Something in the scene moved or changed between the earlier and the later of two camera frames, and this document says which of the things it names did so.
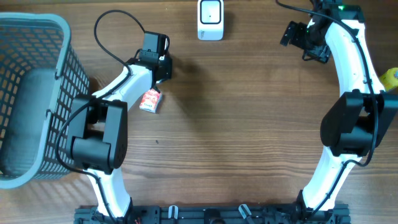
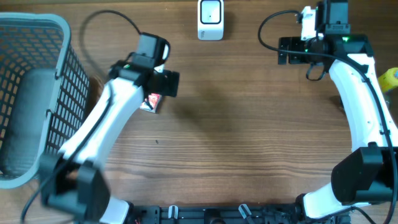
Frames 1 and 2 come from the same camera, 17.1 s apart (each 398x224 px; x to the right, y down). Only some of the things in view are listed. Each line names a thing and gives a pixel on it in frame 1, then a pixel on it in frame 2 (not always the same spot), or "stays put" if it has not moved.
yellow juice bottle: (389, 79) stays put
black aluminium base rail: (216, 214) stays put
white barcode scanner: (211, 20) stays put
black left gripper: (167, 71) to (168, 83)
